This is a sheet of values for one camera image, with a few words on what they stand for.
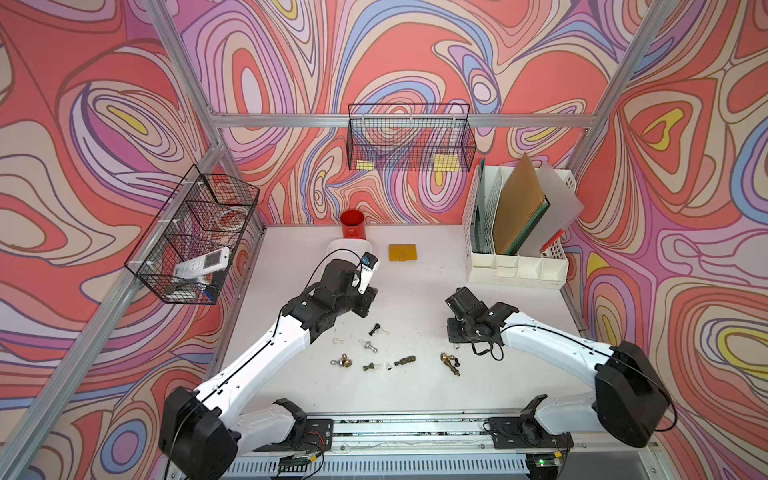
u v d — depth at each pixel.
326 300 0.57
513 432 0.73
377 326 0.91
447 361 0.84
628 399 0.41
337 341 0.88
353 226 1.09
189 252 0.79
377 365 0.84
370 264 0.67
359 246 1.07
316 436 0.72
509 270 1.01
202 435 0.38
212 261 0.69
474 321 0.64
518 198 1.04
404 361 0.85
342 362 0.84
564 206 0.84
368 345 0.87
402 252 1.11
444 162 0.82
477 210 0.88
